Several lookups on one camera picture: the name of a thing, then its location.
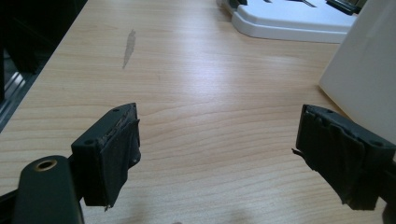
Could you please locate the black object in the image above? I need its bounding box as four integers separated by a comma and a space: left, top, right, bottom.
325, 0, 363, 17

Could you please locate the white plastic tray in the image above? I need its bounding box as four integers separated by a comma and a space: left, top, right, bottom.
217, 0, 358, 44

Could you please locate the white box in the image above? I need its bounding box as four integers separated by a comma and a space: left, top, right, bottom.
318, 0, 396, 146

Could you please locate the metal rail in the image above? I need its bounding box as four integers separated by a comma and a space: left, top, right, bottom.
0, 71, 27, 124

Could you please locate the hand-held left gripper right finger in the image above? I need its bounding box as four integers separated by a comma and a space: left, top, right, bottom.
291, 104, 396, 211

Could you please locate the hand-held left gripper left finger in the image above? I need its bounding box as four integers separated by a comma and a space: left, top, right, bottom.
70, 103, 142, 213

